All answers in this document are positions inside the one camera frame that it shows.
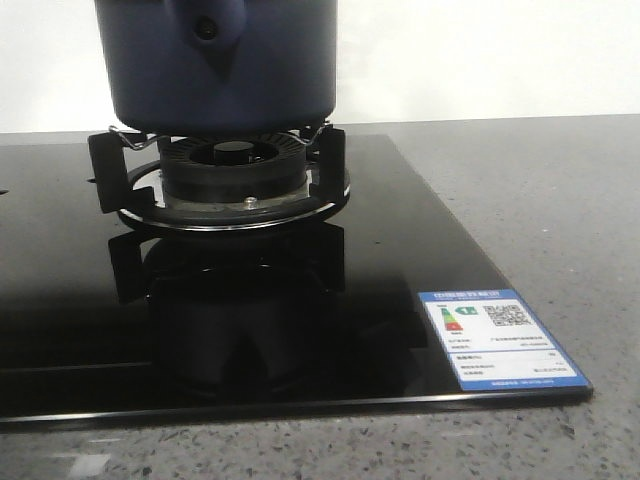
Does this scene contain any black glass gas stove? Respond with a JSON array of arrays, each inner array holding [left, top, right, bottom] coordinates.
[[1, 135, 593, 431]]

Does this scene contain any black gas burner head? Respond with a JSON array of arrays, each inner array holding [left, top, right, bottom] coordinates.
[[160, 133, 306, 203]]

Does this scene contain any blue energy label sticker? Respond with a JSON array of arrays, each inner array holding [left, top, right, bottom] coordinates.
[[419, 289, 589, 391]]

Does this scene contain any black pot support grate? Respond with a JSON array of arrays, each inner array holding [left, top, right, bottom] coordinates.
[[88, 125, 350, 232]]

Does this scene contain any dark blue cooking pot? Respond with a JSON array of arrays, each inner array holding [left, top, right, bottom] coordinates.
[[95, 0, 338, 136]]

